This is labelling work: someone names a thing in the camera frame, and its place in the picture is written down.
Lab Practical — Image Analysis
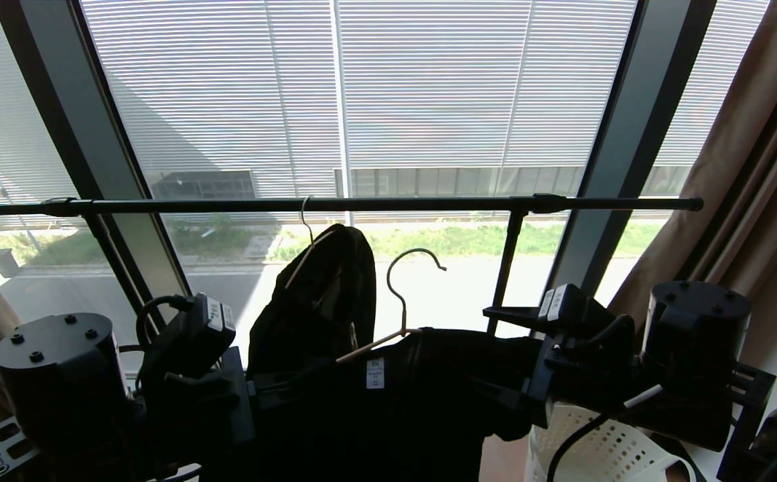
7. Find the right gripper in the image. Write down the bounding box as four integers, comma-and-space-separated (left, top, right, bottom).
482, 305, 638, 430

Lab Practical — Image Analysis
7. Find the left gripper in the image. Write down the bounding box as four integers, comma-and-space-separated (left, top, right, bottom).
153, 346, 257, 464

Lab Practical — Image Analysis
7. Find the pink clothes hanger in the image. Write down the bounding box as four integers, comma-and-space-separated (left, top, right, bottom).
335, 248, 448, 366
283, 196, 337, 290

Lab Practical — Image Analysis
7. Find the black garment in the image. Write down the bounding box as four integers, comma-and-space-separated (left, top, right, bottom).
246, 224, 378, 379
200, 328, 545, 482

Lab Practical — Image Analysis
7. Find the white laundry basket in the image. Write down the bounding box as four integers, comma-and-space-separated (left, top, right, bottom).
526, 402, 697, 482

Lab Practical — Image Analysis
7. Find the black clothes rack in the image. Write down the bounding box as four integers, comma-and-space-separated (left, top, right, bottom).
0, 194, 704, 342

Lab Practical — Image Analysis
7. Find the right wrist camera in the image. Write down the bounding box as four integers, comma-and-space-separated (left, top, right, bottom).
538, 283, 636, 343

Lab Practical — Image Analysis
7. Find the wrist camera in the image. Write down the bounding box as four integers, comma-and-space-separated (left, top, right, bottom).
538, 283, 636, 343
137, 293, 237, 384

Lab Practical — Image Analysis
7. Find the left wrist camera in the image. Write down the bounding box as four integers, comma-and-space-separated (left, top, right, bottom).
137, 293, 237, 384

